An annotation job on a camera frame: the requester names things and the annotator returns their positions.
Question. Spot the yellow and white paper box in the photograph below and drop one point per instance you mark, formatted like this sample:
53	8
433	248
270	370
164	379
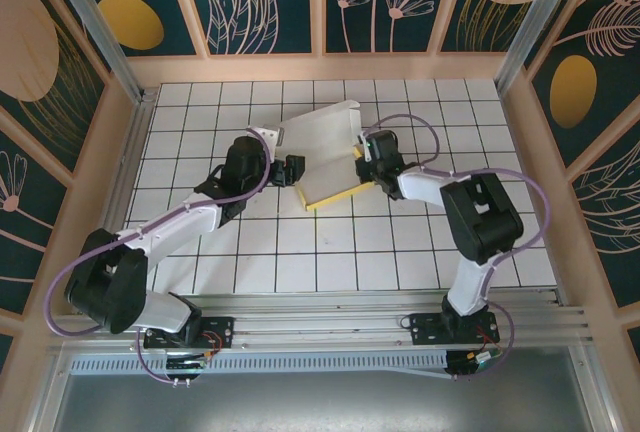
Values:
325	152

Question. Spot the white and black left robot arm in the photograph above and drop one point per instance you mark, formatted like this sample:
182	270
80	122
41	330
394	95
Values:
175	224

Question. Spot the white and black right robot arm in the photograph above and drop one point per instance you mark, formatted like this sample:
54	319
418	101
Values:
425	187

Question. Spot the white gridded table mat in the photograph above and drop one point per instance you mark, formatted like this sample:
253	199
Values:
320	252

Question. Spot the long aluminium base rails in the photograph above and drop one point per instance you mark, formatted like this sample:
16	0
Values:
320	322

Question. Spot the grey metal sheet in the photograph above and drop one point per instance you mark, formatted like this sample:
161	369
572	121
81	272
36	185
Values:
320	402

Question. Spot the aluminium side rail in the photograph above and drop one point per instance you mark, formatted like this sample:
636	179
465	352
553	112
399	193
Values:
136	127

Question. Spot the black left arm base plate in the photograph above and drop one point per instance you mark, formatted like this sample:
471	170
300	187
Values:
220	327

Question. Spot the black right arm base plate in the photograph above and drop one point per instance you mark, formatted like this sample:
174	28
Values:
425	329

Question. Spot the aluminium corner post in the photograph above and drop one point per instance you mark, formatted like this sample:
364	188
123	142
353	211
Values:
536	17
97	27

